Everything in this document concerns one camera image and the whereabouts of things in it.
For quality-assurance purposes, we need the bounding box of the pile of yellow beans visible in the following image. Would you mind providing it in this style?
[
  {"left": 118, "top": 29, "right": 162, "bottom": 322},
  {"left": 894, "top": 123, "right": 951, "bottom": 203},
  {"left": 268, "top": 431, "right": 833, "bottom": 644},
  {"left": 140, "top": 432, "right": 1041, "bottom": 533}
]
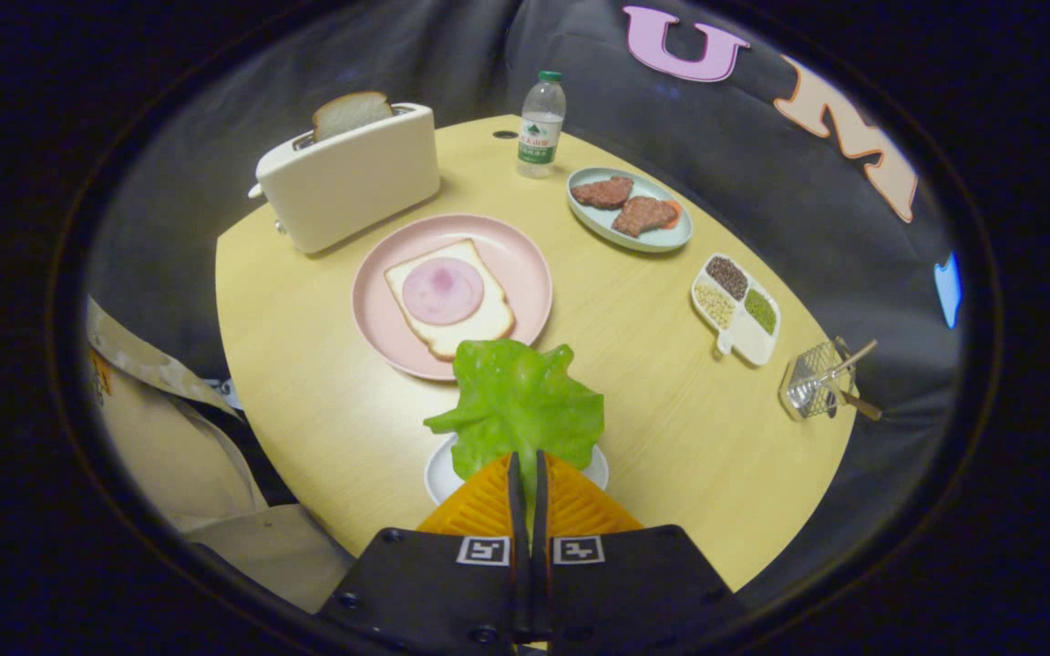
[{"left": 695, "top": 284, "right": 736, "bottom": 329}]

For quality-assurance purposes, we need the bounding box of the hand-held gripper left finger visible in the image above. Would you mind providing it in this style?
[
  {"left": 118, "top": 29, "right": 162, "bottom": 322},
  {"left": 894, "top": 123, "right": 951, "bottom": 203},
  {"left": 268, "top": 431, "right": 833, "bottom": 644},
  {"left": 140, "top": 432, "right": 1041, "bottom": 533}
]
[{"left": 320, "top": 451, "right": 526, "bottom": 652}]

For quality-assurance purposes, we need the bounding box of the pink ham slice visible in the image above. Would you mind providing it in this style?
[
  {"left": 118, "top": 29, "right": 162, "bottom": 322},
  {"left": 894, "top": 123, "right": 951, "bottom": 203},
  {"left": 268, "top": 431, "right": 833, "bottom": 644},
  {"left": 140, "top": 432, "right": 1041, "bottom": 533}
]
[{"left": 401, "top": 257, "right": 486, "bottom": 326}]

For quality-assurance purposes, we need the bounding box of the brown wooden utensil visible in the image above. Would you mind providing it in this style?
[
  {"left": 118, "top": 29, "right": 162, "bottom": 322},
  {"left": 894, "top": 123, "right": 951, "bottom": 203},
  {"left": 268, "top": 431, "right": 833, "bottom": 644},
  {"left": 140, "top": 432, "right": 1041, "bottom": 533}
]
[{"left": 839, "top": 387, "right": 883, "bottom": 422}]

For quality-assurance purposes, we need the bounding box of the pile of dark beans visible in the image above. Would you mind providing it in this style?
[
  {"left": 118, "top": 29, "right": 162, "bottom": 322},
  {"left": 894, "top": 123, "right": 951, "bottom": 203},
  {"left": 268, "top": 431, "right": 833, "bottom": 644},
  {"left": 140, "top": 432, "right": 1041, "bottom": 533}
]
[{"left": 705, "top": 256, "right": 749, "bottom": 302}]

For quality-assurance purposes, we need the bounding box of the bread slice under ham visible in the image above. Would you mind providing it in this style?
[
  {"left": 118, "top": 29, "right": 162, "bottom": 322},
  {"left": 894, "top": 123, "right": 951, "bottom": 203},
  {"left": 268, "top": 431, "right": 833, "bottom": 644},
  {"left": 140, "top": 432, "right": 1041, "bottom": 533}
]
[{"left": 384, "top": 239, "right": 517, "bottom": 362}]

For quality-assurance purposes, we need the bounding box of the white divided dish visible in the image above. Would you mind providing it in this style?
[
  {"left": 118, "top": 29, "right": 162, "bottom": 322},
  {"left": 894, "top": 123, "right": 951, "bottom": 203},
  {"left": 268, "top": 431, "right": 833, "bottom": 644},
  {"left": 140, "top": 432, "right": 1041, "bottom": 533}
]
[{"left": 691, "top": 253, "right": 781, "bottom": 367}]

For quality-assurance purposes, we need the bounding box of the brown meat patty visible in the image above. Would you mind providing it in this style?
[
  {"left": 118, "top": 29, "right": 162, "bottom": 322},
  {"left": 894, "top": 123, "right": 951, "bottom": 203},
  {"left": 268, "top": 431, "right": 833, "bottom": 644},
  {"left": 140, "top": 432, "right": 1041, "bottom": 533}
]
[
  {"left": 612, "top": 196, "right": 679, "bottom": 239},
  {"left": 571, "top": 176, "right": 634, "bottom": 210}
]

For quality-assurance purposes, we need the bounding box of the green lettuce leaf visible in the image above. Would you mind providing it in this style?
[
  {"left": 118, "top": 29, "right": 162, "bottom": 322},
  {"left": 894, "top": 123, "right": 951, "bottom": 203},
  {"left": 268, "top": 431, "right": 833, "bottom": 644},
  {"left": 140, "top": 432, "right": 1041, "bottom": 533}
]
[{"left": 423, "top": 339, "right": 606, "bottom": 548}]

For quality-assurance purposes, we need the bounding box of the plain white bread slice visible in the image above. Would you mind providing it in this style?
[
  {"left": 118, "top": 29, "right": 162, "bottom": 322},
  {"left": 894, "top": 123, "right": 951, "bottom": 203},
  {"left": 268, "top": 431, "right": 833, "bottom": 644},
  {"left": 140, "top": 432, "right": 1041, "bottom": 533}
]
[{"left": 312, "top": 90, "right": 395, "bottom": 143}]

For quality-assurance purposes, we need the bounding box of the light blue oval plate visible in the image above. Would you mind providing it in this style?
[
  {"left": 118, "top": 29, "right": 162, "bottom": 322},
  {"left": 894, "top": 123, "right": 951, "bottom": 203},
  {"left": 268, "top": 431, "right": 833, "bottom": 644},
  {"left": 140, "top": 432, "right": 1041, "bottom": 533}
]
[{"left": 567, "top": 166, "right": 695, "bottom": 253}]

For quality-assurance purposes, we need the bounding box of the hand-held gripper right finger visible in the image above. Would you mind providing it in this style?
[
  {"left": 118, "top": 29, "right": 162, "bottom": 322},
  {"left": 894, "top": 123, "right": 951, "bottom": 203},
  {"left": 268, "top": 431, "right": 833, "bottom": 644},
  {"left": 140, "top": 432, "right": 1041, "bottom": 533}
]
[{"left": 532, "top": 451, "right": 745, "bottom": 655}]

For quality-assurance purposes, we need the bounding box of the white leaf-shaped plate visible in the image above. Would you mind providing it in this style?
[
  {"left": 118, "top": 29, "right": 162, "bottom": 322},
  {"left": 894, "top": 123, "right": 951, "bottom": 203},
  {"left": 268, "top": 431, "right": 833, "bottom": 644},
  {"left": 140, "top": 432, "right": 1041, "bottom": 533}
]
[{"left": 424, "top": 433, "right": 610, "bottom": 507}]

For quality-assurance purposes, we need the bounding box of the pile of green beans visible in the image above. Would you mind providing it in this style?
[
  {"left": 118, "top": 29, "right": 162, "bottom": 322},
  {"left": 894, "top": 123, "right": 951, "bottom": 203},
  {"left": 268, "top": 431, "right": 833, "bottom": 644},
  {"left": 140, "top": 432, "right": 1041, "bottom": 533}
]
[{"left": 744, "top": 289, "right": 777, "bottom": 334}]

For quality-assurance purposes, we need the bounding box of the pink round plate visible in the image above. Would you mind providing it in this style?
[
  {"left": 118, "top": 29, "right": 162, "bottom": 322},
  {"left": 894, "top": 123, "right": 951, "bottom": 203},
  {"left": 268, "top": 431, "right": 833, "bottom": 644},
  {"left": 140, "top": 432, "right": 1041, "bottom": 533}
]
[{"left": 351, "top": 213, "right": 553, "bottom": 382}]

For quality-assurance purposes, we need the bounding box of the metal wire basket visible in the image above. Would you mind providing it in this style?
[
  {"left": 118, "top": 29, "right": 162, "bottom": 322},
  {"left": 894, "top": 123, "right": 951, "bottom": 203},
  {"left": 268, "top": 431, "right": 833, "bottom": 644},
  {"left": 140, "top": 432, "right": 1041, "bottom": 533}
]
[{"left": 778, "top": 337, "right": 859, "bottom": 422}]

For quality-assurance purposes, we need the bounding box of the cream white toaster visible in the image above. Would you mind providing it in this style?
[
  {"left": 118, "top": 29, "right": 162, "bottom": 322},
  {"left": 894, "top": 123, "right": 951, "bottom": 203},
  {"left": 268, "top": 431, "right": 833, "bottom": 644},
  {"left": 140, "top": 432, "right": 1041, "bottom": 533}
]
[{"left": 248, "top": 102, "right": 442, "bottom": 255}]

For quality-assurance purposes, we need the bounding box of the clear plastic water bottle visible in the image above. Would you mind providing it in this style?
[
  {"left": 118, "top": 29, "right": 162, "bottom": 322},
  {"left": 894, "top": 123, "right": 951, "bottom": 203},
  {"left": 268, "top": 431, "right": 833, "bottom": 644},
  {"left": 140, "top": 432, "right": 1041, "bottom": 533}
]
[{"left": 517, "top": 70, "right": 568, "bottom": 179}]

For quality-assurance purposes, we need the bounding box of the light wooden utensil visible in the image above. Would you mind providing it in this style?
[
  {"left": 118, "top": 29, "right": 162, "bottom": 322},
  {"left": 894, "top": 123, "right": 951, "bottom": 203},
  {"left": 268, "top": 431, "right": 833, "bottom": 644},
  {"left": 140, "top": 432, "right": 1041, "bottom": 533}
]
[{"left": 812, "top": 339, "right": 879, "bottom": 384}]

